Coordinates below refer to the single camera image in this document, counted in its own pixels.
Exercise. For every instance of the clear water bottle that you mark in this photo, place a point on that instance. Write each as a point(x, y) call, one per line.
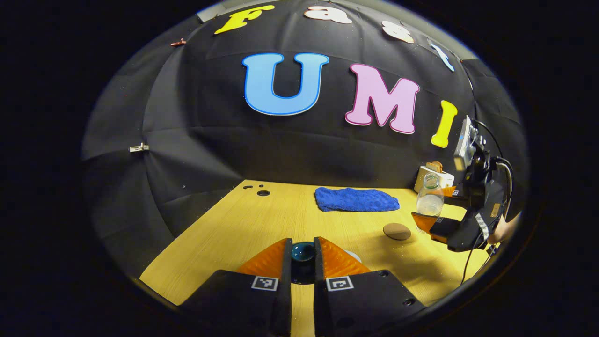
point(430, 199)

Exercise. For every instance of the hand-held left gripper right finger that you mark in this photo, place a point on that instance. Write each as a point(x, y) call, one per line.
point(318, 269)

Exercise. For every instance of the white toaster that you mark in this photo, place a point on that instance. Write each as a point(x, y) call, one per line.
point(421, 180)

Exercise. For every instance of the brown round coaster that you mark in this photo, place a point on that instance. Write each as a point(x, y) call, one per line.
point(397, 231)

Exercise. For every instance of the blue towel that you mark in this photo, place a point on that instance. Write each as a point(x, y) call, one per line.
point(355, 200)

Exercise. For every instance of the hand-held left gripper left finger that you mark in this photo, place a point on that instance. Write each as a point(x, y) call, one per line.
point(286, 267)

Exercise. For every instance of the silver metal clip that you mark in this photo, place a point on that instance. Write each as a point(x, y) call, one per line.
point(139, 148)

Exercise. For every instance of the brown toast slice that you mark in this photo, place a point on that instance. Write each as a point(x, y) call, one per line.
point(436, 165)

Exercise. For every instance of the dark blue teacup lid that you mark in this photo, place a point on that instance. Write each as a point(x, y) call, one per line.
point(303, 255)

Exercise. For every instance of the white teacup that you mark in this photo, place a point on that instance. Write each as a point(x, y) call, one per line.
point(354, 255)

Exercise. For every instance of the black backdrop cloth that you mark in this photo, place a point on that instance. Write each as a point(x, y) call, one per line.
point(234, 150)

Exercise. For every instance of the red clip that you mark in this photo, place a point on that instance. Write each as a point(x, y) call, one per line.
point(178, 42)

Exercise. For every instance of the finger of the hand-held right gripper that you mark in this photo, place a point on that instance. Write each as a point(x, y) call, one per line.
point(454, 192)
point(433, 224)

